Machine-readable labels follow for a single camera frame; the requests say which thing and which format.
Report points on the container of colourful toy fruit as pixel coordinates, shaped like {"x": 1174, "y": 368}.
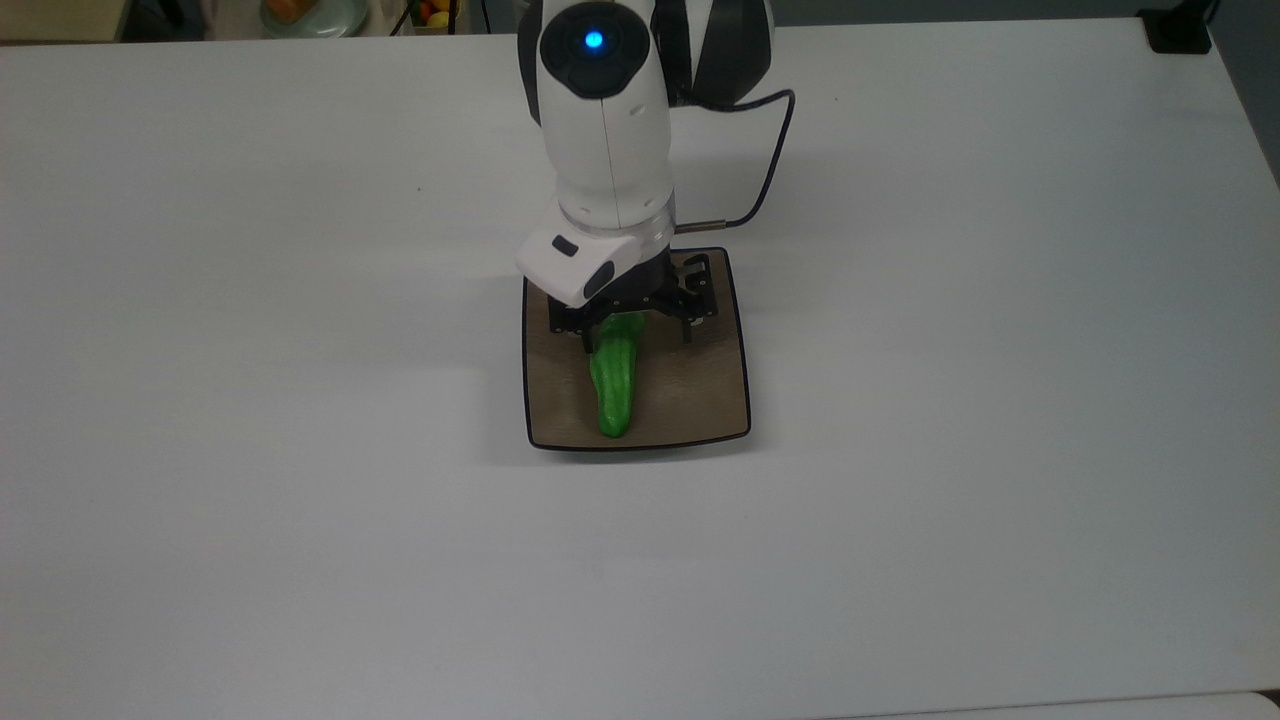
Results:
{"x": 435, "y": 14}

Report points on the green chili pepper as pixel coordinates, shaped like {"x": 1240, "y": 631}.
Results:
{"x": 613, "y": 390}

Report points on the square brown ceramic plate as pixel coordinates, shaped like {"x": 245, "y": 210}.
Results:
{"x": 690, "y": 400}

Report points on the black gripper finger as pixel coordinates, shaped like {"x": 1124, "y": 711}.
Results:
{"x": 572, "y": 318}
{"x": 698, "y": 300}

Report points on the pale plate with orange fruit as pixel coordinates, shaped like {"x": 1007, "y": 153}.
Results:
{"x": 315, "y": 15}

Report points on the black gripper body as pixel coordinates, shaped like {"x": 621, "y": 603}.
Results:
{"x": 640, "y": 290}

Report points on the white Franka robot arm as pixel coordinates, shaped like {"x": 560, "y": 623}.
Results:
{"x": 610, "y": 150}

